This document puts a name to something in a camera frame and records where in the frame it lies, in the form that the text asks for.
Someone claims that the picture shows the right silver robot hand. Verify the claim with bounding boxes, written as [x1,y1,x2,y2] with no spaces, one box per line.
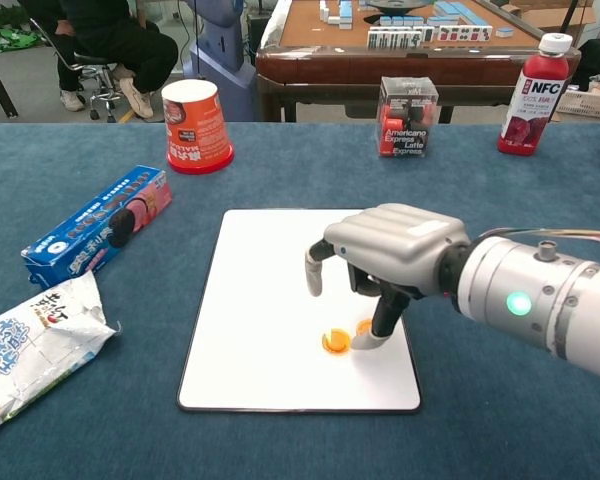
[304,202,474,351]

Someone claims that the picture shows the white rectangular board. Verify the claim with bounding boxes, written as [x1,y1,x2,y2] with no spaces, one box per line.
[176,208,423,415]

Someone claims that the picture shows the blue table cloth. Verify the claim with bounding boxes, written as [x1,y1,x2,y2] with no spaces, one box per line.
[0,121,600,480]

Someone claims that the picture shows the clear coffee capsule box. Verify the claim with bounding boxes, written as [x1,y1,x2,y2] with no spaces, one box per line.
[374,75,440,159]

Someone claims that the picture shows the brown mahjong table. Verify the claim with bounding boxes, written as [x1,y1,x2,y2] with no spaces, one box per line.
[254,0,581,124]

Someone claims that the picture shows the red NFC juice bottle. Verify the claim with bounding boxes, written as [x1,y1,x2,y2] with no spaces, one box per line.
[496,32,574,157]

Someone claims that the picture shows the standing mahjong tile row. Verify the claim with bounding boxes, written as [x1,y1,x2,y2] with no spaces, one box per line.
[367,27,425,50]

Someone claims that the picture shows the face-up mahjong tile row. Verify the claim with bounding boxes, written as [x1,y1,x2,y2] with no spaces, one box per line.
[422,24,494,44]

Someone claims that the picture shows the blue-backed mahjong tile row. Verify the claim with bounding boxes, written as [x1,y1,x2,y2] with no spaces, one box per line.
[378,14,461,27]

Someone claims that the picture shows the red instant noodle cup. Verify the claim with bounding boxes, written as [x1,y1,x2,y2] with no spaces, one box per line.
[160,78,236,176]

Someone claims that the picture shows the white plastic basket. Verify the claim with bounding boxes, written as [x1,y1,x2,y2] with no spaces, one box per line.
[554,87,600,121]

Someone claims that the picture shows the dark round dice dome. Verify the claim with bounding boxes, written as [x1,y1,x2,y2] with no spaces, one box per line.
[367,0,429,12]

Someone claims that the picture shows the stacked blue mahjong tiles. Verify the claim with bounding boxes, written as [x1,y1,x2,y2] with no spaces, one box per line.
[319,0,354,27]

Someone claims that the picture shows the blue mahjong tile cluster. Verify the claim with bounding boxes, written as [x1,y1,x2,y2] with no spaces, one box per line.
[432,0,476,19]

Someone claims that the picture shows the blue machine base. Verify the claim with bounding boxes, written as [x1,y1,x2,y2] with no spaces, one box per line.
[182,0,257,121]

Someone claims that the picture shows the blue cookie box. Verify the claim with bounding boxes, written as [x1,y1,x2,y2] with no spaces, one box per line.
[20,164,174,290]

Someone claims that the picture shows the seated person in black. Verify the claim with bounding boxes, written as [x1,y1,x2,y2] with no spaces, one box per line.
[17,0,180,121]

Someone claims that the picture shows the metal swivel stool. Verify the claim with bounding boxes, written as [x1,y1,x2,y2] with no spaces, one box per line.
[29,18,126,124]

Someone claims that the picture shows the white snack bag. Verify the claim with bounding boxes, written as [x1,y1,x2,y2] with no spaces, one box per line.
[0,270,123,437]

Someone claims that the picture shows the green plant leaves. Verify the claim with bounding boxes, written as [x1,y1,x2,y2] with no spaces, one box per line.
[0,24,36,54]

